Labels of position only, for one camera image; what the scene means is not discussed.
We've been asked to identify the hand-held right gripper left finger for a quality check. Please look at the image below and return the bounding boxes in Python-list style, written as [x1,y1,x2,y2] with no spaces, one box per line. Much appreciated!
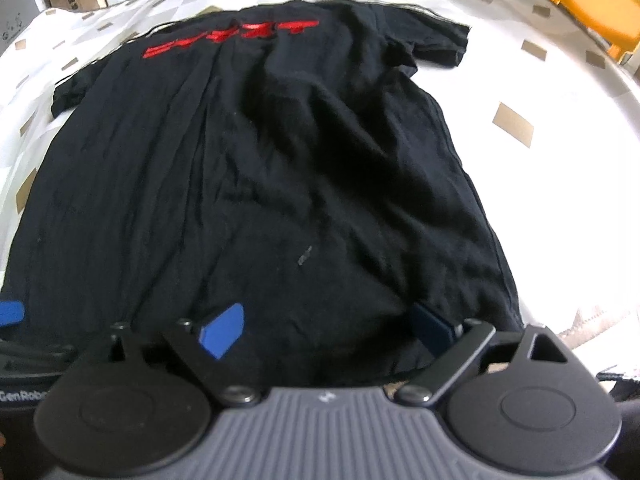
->
[80,301,262,407]

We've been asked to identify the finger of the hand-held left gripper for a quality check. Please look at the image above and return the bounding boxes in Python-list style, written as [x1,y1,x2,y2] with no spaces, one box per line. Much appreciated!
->
[0,300,26,331]

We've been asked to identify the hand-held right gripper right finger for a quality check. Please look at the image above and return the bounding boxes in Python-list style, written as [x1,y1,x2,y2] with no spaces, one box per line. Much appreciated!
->
[399,302,575,407]

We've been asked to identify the black t-shirt with red print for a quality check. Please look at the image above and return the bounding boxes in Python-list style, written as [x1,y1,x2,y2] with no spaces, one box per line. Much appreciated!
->
[0,0,526,387]

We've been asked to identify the beige stitched cushion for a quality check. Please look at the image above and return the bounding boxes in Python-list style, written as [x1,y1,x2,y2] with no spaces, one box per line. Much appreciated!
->
[552,304,640,352]

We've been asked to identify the white printed box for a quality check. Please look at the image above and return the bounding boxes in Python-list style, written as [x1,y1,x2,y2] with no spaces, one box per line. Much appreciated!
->
[0,0,43,58]

